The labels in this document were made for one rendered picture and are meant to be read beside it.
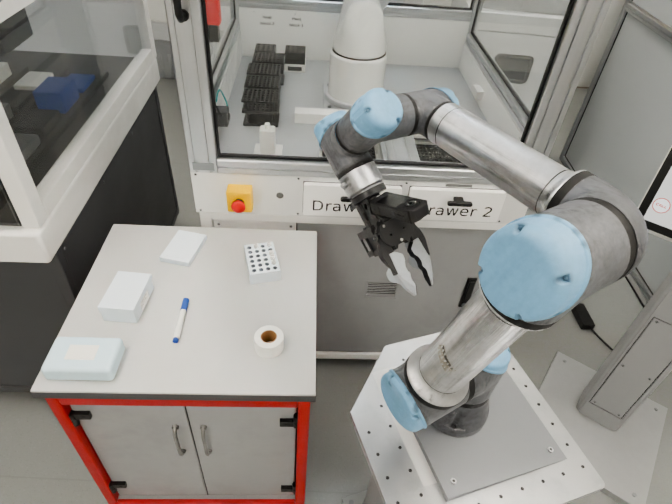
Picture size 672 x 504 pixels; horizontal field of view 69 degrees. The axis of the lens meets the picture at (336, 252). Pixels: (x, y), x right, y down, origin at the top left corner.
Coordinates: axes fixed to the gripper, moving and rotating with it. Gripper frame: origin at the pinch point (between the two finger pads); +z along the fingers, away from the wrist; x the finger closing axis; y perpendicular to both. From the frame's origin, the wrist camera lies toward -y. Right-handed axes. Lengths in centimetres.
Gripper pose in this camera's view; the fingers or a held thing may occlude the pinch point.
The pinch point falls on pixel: (422, 283)
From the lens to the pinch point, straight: 92.0
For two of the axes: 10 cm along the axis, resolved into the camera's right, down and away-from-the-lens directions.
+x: -8.1, 4.3, -4.1
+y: -3.6, 1.9, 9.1
